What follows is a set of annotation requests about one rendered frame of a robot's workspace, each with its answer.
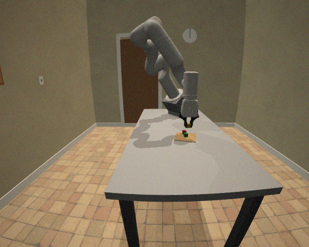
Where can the orange mat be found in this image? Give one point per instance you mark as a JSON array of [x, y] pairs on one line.
[[191, 137]]

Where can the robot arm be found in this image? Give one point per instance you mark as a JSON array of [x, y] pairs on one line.
[[170, 57]]

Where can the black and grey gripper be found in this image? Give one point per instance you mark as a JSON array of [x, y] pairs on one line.
[[189, 108]]

